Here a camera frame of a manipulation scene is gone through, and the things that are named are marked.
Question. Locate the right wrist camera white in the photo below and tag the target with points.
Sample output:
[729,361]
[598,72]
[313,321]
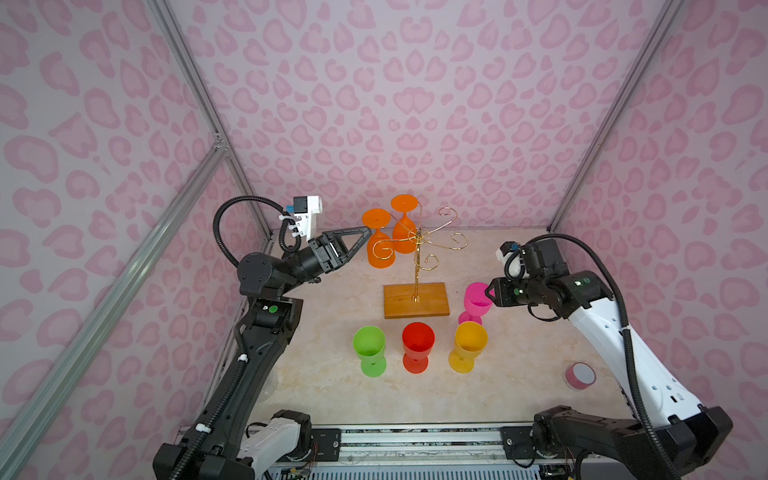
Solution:
[509,255]

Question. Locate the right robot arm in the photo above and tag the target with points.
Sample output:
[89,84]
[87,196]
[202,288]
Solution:
[671,433]

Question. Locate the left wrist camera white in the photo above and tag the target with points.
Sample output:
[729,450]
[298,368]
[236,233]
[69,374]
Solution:
[304,212]

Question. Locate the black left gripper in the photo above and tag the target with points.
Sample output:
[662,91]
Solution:
[326,253]

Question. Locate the red plastic wine glass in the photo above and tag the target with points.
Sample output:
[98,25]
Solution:
[418,341]

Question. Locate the orange wine glass front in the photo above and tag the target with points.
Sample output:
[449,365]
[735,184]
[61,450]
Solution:
[379,251]

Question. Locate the aluminium frame corner post right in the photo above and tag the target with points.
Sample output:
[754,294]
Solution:
[651,48]

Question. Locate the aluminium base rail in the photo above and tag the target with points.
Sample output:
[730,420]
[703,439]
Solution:
[497,450]

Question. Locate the green plastic wine glass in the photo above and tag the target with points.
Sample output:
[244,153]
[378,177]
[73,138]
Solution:
[369,343]

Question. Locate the gold wire glass rack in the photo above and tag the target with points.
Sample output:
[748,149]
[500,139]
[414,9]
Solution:
[423,238]

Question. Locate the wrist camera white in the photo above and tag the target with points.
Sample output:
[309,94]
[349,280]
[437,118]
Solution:
[509,255]
[304,212]

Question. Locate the pink tape roll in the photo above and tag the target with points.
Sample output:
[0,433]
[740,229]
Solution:
[580,376]

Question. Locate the aluminium frame corner post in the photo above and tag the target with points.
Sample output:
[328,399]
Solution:
[168,24]
[651,48]

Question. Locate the aluminium diagonal frame bar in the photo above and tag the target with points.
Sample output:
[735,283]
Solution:
[38,414]

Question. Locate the yellow plastic wine glass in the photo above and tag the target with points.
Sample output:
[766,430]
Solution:
[470,340]

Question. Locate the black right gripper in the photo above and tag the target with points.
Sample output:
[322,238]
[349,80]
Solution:
[501,297]

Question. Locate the pink plastic wine glass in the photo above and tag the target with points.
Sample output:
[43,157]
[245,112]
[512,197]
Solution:
[476,304]

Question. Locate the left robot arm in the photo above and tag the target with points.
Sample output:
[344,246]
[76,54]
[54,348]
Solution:
[217,445]

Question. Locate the orange wine glass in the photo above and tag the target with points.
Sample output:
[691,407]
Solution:
[379,251]
[404,229]

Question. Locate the aluminium frame corner post left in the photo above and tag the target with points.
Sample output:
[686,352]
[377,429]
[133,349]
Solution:
[168,24]

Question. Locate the clear tape roll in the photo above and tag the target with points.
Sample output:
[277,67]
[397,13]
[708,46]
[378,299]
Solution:
[269,387]

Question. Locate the wooden rack base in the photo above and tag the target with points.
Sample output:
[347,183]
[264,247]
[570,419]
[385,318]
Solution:
[415,301]

